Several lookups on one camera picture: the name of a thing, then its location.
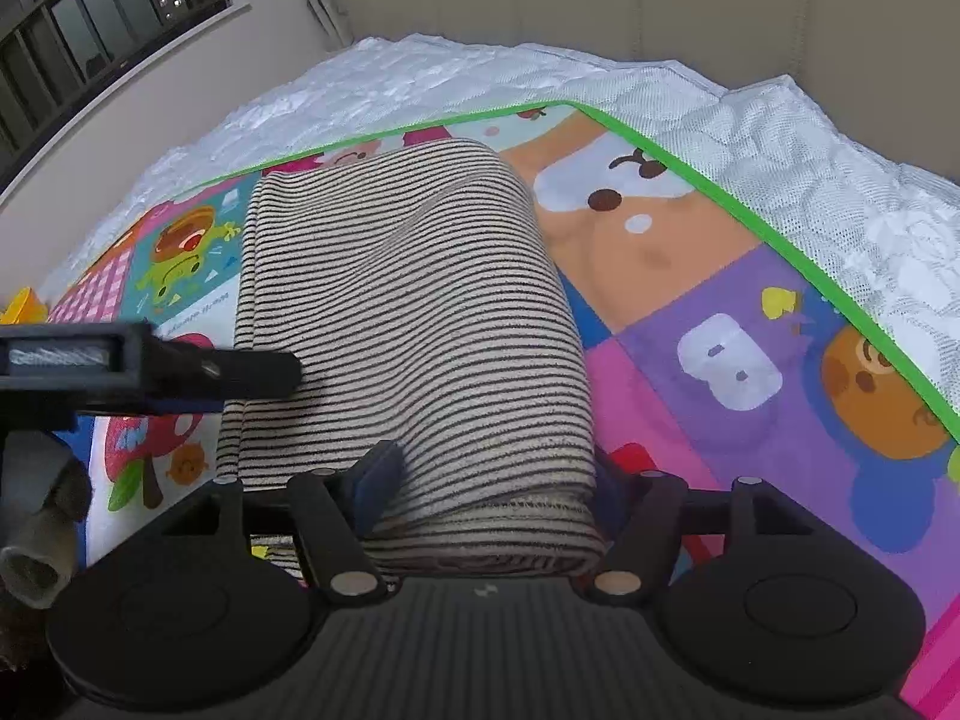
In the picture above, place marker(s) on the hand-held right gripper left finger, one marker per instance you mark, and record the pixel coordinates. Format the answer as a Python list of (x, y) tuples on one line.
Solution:
[(379, 481)]

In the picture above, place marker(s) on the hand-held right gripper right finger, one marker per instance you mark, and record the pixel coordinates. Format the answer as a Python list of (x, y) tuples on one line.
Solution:
[(609, 496)]

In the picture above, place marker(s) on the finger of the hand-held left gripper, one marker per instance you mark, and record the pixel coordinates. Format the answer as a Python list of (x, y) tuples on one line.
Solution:
[(240, 373)]

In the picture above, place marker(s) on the beige black striped shirt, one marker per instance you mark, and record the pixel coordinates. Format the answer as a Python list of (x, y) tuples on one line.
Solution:
[(405, 300)]

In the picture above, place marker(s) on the person's left hand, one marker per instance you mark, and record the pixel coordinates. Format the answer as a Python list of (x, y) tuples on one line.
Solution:
[(45, 532)]

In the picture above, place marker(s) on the yellow plastic toy cup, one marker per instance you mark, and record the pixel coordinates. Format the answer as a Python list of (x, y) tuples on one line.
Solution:
[(21, 307)]

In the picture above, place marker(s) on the colourful cartoon play mat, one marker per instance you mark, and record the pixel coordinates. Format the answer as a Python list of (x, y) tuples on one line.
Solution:
[(712, 277)]

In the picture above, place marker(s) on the window with dark railing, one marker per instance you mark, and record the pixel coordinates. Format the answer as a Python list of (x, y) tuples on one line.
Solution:
[(82, 30)]

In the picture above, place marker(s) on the white textured bed cover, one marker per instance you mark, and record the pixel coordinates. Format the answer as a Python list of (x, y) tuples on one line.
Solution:
[(787, 142)]

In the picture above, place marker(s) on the beige padded headboard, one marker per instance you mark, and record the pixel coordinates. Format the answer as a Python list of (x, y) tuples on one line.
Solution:
[(675, 7)]

